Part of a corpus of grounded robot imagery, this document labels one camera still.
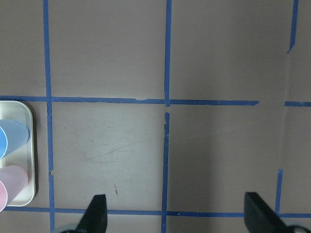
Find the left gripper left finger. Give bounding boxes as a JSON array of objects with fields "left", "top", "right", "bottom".
[{"left": 54, "top": 194, "right": 107, "bottom": 233}]

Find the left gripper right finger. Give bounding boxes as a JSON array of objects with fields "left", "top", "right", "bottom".
[{"left": 244, "top": 192, "right": 310, "bottom": 233}]

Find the pink cup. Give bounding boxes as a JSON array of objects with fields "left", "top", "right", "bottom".
[{"left": 0, "top": 165, "right": 28, "bottom": 211}]

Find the cream plastic tray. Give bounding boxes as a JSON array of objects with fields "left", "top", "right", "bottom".
[{"left": 0, "top": 100, "right": 38, "bottom": 207}]

